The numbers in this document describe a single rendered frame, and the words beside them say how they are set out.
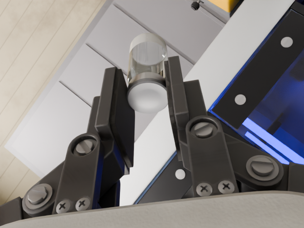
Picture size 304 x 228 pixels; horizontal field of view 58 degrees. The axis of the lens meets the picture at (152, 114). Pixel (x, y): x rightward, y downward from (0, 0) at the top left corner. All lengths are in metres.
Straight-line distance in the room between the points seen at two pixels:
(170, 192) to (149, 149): 0.07
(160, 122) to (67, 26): 2.60
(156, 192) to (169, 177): 0.03
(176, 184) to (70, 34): 2.61
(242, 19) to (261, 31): 0.03
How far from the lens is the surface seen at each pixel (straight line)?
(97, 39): 2.77
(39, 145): 2.99
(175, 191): 0.43
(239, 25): 0.44
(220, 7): 0.50
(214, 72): 0.42
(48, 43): 3.03
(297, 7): 0.46
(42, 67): 3.02
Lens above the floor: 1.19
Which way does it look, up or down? 7 degrees up
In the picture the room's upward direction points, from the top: 143 degrees counter-clockwise
